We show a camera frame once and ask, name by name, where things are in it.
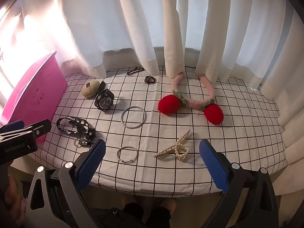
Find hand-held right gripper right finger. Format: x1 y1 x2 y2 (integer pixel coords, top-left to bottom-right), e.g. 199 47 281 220
199 139 279 228

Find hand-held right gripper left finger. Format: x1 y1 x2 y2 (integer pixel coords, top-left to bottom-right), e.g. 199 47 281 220
24 138 106 228

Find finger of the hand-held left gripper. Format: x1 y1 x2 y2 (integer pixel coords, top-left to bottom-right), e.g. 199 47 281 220
24 119 52 140
0 121 25 135

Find pink plastic bin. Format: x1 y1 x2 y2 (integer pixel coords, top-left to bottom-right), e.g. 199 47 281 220
0 50 68 143

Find large silver bangle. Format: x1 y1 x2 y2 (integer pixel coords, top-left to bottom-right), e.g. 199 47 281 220
121 106 148 130

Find pink strawberry plush headband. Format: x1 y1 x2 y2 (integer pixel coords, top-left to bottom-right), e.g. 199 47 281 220
158 72 225 125

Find person's left hand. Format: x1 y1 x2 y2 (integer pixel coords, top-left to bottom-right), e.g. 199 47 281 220
5 174 23 215

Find small silver bangle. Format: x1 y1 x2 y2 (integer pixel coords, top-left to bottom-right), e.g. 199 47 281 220
116 146 138 163

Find pearl hair claw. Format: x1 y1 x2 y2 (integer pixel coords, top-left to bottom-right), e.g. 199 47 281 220
153 129 190 162

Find person's legs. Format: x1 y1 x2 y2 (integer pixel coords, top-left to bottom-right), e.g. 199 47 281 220
90 193 177 228

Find black wrist watch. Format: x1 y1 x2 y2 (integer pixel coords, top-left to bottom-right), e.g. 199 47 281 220
94 81 115 112

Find white sheer curtain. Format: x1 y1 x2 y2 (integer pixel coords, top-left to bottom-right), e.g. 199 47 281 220
0 0 72 76

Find dark metal hair clip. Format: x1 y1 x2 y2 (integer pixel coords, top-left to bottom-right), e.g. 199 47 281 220
127 67 144 76

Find white thick curtain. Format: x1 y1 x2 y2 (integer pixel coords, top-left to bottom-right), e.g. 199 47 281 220
51 0 304 148

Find black lanyard keychain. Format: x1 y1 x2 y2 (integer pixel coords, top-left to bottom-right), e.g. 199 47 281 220
56 116 97 148

